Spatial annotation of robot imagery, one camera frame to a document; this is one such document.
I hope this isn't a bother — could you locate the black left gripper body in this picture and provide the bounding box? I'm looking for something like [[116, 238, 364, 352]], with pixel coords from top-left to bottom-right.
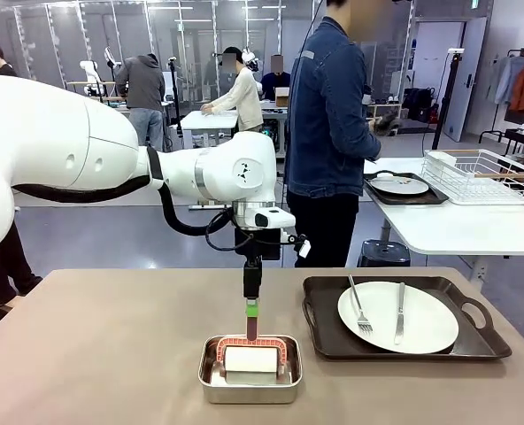
[[234, 227, 281, 263]]

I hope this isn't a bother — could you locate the dark brown serving tray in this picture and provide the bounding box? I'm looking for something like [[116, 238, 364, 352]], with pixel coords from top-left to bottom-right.
[[301, 275, 513, 360], [362, 171, 450, 206]]

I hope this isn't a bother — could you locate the orange lint roller white roll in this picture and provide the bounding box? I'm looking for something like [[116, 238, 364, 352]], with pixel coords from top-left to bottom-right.
[[216, 309, 289, 385]]

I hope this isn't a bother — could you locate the white round plate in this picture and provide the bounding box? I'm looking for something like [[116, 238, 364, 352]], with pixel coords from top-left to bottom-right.
[[337, 281, 460, 355], [369, 174, 430, 197]]

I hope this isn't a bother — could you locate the dark grey cleaning cloth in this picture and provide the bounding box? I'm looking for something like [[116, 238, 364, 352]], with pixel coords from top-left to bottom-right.
[[374, 112, 401, 136]]

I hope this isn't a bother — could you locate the person's right denim forearm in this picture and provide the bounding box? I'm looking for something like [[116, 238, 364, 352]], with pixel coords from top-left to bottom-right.
[[354, 127, 383, 163]]

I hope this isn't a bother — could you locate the silver metal tray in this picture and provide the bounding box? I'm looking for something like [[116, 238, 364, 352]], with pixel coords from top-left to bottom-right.
[[197, 334, 304, 405]]

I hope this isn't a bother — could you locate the silver fork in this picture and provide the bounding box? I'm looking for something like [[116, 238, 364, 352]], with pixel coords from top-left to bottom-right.
[[348, 274, 374, 336]]

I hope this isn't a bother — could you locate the black plastic stool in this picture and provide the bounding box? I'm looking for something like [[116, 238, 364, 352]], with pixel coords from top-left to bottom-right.
[[358, 238, 412, 268]]

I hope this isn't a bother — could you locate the white background table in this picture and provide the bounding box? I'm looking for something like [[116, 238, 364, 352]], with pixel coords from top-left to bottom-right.
[[180, 109, 241, 150]]

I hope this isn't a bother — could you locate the person in white sweater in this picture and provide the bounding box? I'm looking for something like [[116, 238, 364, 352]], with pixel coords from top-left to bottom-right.
[[199, 46, 265, 134]]

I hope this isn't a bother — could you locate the person in denim jacket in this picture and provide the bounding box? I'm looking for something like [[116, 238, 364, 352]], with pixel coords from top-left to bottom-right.
[[283, 0, 407, 269]]

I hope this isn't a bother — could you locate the silver table knife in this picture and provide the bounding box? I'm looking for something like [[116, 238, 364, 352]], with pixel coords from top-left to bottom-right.
[[393, 282, 407, 345]]

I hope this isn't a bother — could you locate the seated person in navy top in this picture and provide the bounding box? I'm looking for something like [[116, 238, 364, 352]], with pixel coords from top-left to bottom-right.
[[259, 54, 292, 104]]

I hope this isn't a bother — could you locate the person in grey hoodie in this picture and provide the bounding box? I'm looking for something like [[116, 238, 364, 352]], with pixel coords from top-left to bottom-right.
[[114, 52, 166, 152]]

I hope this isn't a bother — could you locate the white side table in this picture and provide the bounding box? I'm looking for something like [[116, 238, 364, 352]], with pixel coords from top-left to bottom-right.
[[362, 157, 524, 291]]

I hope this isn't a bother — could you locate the black bags pile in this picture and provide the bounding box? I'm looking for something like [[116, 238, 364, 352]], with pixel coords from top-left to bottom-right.
[[402, 87, 436, 123]]

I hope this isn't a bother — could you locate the black tripod stand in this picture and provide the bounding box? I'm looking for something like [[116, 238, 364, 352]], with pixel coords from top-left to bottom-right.
[[430, 47, 466, 151]]

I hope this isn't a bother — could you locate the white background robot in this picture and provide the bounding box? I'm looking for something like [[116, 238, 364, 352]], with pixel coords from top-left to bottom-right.
[[79, 46, 112, 97]]

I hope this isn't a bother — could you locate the person in dark trousers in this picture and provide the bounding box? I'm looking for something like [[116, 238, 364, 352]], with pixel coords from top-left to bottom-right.
[[0, 220, 44, 322]]

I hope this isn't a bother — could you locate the white door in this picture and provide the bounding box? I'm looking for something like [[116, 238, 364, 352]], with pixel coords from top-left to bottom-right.
[[442, 16, 489, 143]]

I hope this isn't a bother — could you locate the light grey hanging shirt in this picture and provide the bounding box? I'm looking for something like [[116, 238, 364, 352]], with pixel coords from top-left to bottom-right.
[[486, 55, 524, 106]]

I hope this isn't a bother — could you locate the distant person in black top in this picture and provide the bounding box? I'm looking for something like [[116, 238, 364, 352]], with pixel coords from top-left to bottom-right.
[[0, 43, 19, 77]]

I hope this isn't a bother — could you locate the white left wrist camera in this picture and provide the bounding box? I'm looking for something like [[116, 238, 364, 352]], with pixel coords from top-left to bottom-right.
[[254, 209, 297, 230]]

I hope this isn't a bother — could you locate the black left arm cable sleeve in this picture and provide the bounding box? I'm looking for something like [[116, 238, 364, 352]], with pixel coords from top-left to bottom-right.
[[12, 145, 235, 236]]

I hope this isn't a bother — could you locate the white wire dish rack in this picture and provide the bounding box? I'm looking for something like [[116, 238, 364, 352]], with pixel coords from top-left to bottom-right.
[[420, 149, 524, 206]]

